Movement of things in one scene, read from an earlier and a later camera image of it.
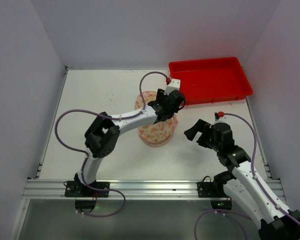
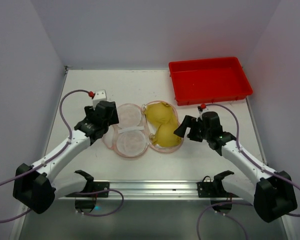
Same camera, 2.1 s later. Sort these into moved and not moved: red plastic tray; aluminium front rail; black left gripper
Moved: black left gripper
Not moved: aluminium front rail; red plastic tray
